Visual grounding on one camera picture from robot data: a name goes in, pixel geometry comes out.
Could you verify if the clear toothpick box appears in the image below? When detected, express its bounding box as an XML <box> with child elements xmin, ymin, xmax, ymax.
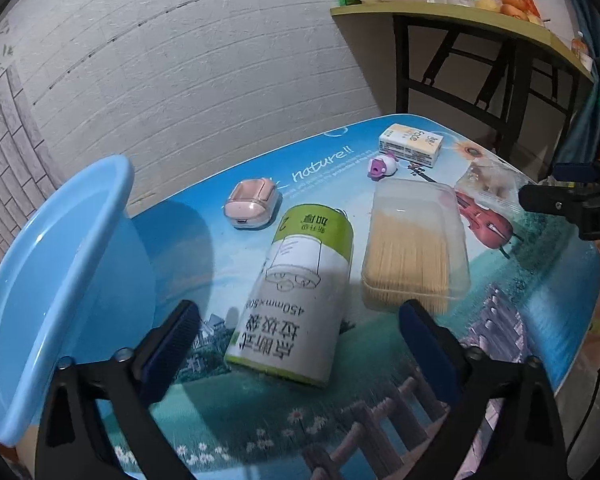
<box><xmin>361</xmin><ymin>178</ymin><xmax>471</xmax><ymax>316</ymax></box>

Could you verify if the bag of oranges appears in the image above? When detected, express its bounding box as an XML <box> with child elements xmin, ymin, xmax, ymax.
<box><xmin>500</xmin><ymin>0</ymin><xmax>546</xmax><ymax>26</ymax></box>

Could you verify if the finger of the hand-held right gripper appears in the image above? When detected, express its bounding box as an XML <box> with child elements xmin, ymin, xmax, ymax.
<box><xmin>519</xmin><ymin>185</ymin><xmax>581</xmax><ymax>223</ymax></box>
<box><xmin>552</xmin><ymin>162</ymin><xmax>598</xmax><ymax>183</ymax></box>

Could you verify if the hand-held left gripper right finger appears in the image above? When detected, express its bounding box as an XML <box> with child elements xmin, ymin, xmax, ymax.
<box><xmin>399</xmin><ymin>300</ymin><xmax>571</xmax><ymax>480</ymax></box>

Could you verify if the clear plastic snack packet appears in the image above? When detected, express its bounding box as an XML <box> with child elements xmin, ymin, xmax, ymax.
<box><xmin>455</xmin><ymin>160</ymin><xmax>536</xmax><ymax>201</ymax></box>

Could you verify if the white tissue pack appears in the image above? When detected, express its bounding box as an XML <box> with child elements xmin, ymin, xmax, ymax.
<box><xmin>378</xmin><ymin>123</ymin><xmax>445</xmax><ymax>167</ymax></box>

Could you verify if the pink printed blanket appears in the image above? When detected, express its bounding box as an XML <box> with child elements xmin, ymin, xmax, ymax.
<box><xmin>555</xmin><ymin>240</ymin><xmax>600</xmax><ymax>480</ymax></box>

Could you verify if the light blue plastic basin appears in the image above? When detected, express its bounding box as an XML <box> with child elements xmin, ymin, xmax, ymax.
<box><xmin>0</xmin><ymin>155</ymin><xmax>153</xmax><ymax>448</ymax></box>

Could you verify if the small purple white toy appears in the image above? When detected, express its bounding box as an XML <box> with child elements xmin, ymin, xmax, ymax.
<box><xmin>368</xmin><ymin>154</ymin><xmax>398</xmax><ymax>179</ymax></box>

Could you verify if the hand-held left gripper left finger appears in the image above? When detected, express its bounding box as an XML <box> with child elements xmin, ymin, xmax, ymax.
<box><xmin>35</xmin><ymin>300</ymin><xmax>201</xmax><ymax>480</ymax></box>

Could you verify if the yellow-green folding side table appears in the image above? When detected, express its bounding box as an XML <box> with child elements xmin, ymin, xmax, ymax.
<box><xmin>330</xmin><ymin>0</ymin><xmax>596</xmax><ymax>161</ymax></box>

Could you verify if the pink earbuds case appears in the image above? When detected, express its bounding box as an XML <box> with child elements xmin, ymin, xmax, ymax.
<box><xmin>223</xmin><ymin>178</ymin><xmax>281</xmax><ymax>231</ymax></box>

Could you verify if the white green trash bag roll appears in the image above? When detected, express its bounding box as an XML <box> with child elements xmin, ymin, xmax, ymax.
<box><xmin>224</xmin><ymin>204</ymin><xmax>355</xmax><ymax>389</ymax></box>

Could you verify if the blue curtain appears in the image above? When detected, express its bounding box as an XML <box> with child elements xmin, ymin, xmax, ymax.
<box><xmin>550</xmin><ymin>0</ymin><xmax>600</xmax><ymax>181</ymax></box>

